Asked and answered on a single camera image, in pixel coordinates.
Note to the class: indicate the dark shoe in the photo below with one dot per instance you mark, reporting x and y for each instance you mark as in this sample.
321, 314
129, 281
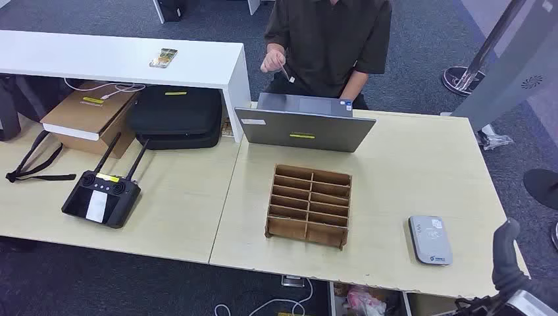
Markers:
555, 235

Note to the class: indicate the black remote controller with antennas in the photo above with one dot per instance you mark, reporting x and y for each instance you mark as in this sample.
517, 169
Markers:
78, 205

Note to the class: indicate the black zip case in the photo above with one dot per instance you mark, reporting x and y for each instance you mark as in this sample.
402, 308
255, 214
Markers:
174, 113

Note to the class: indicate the person's left forearm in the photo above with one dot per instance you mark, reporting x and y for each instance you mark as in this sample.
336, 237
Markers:
354, 85

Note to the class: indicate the chrome stanchion post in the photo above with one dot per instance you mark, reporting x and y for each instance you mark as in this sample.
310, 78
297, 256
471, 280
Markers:
462, 80

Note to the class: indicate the scenic printed card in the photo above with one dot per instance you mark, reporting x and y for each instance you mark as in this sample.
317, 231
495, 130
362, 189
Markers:
163, 58

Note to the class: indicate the black round base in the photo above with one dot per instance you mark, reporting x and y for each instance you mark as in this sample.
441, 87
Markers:
542, 187

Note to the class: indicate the cardboard box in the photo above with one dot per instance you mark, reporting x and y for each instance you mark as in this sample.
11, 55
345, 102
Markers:
87, 113

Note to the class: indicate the white desk shelf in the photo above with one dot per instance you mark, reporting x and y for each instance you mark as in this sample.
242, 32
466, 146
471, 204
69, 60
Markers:
87, 56

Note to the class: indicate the grey panel with swirl logo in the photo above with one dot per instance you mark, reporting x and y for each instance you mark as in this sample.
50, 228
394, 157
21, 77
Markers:
514, 87

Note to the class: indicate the black backpack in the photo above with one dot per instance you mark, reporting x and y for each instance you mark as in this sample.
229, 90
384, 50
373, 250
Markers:
8, 113

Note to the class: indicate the small printed box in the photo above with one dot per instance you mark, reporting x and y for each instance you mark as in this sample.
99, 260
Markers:
226, 127

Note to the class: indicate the clear plastic wrapping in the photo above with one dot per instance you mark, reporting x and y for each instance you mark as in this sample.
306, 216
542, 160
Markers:
492, 140

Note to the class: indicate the open storage bin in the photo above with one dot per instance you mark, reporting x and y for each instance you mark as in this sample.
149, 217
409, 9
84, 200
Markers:
392, 301

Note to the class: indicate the black computer tower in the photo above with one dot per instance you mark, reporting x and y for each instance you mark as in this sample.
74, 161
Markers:
170, 11

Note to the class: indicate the person's right hand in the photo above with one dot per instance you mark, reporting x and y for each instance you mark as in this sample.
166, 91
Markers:
272, 61

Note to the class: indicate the pink plastic bag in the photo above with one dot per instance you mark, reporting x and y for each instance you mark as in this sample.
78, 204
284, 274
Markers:
362, 303

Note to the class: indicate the grey card reader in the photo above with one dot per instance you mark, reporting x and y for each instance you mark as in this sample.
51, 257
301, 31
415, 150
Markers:
429, 244

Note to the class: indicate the wooden card organizer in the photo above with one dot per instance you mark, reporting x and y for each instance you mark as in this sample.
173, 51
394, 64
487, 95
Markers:
283, 229

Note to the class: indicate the grey laptop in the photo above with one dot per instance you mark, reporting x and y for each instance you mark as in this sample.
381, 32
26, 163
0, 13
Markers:
305, 126

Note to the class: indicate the floor power socket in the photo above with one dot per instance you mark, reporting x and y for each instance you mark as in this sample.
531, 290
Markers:
292, 281

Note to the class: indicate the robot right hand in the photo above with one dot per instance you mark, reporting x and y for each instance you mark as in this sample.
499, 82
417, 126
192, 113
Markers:
505, 261

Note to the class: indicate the person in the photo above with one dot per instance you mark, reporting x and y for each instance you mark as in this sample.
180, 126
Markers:
327, 43

